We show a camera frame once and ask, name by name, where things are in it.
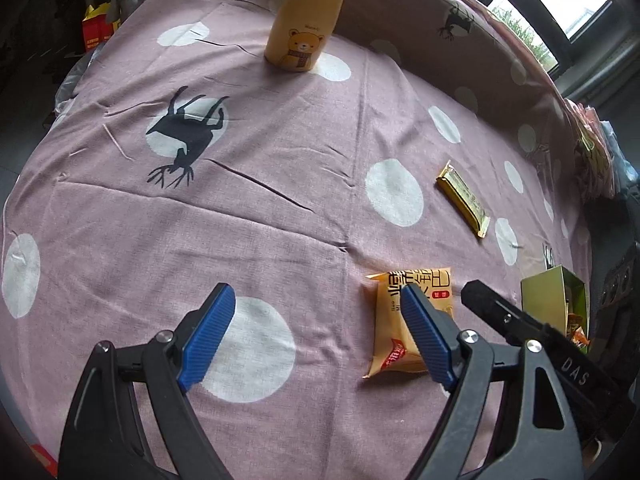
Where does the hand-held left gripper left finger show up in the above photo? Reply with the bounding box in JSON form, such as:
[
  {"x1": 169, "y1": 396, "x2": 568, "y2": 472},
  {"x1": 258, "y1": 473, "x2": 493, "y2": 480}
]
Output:
[{"x1": 59, "y1": 282, "x2": 237, "y2": 480}]

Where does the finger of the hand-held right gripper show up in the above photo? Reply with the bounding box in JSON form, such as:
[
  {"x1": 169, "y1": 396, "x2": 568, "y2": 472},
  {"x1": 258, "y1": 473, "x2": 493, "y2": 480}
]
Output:
[{"x1": 461, "y1": 281, "x2": 556, "y2": 348}]

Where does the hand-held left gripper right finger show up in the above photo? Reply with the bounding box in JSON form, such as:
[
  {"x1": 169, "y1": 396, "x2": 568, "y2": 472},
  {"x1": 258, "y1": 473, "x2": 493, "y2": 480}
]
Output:
[{"x1": 400, "y1": 284, "x2": 583, "y2": 480}]

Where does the orange snack packet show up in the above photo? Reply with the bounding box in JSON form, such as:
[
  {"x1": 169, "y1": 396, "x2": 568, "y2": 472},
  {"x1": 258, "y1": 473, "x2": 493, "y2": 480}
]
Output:
[{"x1": 363, "y1": 266, "x2": 455, "y2": 380}]

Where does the brown crinkled snack packet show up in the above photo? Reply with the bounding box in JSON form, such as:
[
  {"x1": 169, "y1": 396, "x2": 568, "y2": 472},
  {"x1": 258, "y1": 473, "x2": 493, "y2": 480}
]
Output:
[{"x1": 566, "y1": 312, "x2": 591, "y2": 351}]

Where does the green cardboard box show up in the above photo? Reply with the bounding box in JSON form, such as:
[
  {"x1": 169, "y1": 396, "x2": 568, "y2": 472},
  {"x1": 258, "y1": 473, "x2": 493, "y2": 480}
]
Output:
[{"x1": 520, "y1": 266, "x2": 592, "y2": 356}]

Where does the gold wrapped snack bar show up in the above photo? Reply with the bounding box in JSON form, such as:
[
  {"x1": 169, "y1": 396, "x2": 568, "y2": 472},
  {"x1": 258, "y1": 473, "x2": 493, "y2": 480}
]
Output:
[{"x1": 436, "y1": 161, "x2": 491, "y2": 239}]

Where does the stack of folded clothes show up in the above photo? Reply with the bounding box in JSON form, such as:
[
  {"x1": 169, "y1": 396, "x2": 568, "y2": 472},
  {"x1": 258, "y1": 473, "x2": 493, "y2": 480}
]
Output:
[{"x1": 565, "y1": 100, "x2": 640, "y2": 201}]

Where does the yellow bear print bottle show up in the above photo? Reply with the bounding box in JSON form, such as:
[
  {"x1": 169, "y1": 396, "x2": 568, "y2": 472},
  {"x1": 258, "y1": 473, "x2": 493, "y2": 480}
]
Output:
[{"x1": 263, "y1": 0, "x2": 360, "y2": 73}]

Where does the red and yellow carton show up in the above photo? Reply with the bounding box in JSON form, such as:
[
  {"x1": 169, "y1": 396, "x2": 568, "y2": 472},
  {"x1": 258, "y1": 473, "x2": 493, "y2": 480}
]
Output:
[{"x1": 81, "y1": 2, "x2": 123, "y2": 53}]

